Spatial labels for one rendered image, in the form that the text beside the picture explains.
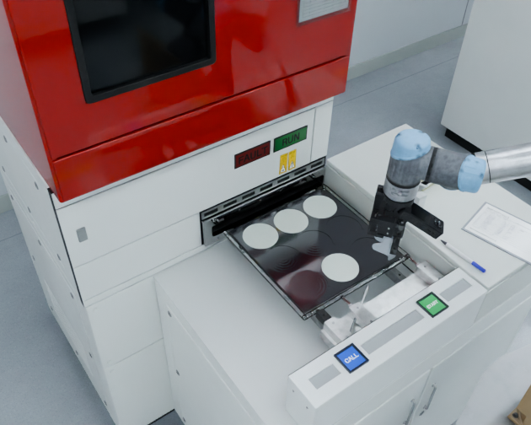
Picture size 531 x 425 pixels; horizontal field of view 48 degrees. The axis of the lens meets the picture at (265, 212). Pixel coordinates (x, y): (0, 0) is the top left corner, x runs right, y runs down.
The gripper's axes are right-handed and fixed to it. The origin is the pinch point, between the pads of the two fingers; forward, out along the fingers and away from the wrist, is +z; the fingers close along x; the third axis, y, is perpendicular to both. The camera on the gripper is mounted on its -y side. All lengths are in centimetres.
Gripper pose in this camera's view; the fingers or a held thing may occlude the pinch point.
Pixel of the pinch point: (393, 255)
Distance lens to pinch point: 149.9
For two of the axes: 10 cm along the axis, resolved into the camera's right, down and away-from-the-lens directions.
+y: -9.5, -2.2, 2.0
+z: -0.3, 7.3, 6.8
